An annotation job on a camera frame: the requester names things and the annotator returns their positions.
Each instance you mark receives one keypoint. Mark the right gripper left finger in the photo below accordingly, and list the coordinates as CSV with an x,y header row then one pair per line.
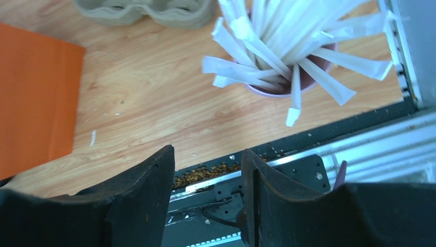
x,y
129,209

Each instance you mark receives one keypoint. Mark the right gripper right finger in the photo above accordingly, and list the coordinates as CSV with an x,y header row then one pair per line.
x,y
279,211

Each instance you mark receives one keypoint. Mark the orange paper bag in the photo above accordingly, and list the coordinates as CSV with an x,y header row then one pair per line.
x,y
40,82

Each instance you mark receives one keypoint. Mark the pink holder with white straws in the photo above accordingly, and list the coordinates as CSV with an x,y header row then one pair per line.
x,y
278,47

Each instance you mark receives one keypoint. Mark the brown cardboard cup carrier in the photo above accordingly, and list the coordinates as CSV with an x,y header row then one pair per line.
x,y
183,14

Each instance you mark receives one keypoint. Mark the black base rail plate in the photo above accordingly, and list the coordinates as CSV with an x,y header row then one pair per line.
x,y
209,216

